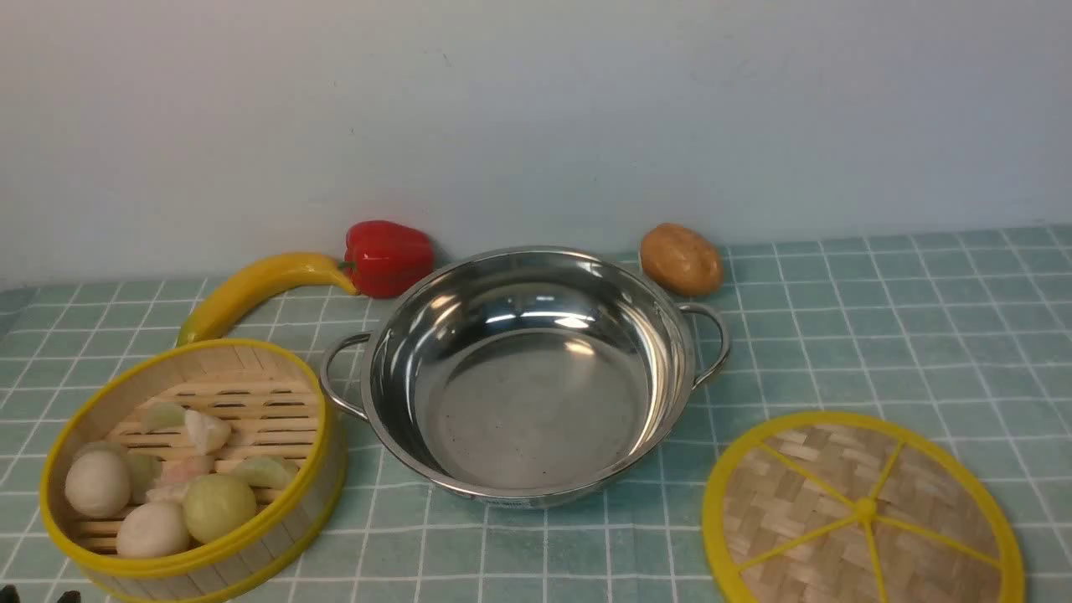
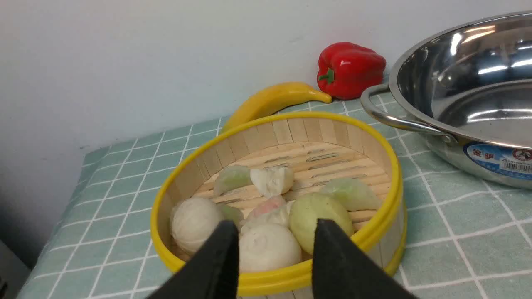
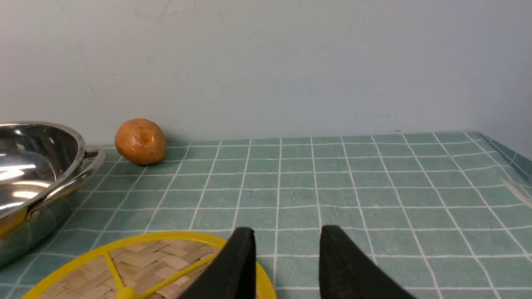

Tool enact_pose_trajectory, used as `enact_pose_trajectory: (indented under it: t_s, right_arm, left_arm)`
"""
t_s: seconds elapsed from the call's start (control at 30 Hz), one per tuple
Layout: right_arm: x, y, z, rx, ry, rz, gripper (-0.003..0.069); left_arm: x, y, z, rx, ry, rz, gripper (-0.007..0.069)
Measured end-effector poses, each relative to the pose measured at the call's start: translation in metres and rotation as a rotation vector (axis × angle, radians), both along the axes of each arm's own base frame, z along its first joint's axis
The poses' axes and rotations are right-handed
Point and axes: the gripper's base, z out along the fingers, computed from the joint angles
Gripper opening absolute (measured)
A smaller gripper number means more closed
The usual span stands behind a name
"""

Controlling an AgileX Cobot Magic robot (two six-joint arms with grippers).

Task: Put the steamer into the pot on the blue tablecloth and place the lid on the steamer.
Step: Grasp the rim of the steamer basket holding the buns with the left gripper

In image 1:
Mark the bamboo steamer basket yellow rim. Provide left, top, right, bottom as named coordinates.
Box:
left=39, top=339, right=346, bottom=602

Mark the woven bamboo steamer lid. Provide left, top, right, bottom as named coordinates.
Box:
left=701, top=411, right=1028, bottom=602

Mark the stainless steel pot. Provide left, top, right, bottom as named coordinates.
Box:
left=318, top=245, right=732, bottom=510

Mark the brown potato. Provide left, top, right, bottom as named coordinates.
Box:
left=639, top=223, right=724, bottom=297

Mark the red plastic bell pepper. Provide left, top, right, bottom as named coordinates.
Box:
left=343, top=220, right=436, bottom=299

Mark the yellow plastic banana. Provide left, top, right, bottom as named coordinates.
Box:
left=173, top=252, right=359, bottom=348

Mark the white dumpling piece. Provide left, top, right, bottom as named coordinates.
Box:
left=184, top=410, right=230, bottom=456

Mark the pale green steamed bun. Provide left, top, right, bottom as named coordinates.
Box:
left=183, top=473, right=258, bottom=544

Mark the white steamed bun front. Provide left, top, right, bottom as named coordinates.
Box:
left=116, top=502, right=191, bottom=559

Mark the white steamed bun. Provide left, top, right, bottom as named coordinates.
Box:
left=64, top=450, right=131, bottom=519
left=116, top=502, right=191, bottom=559

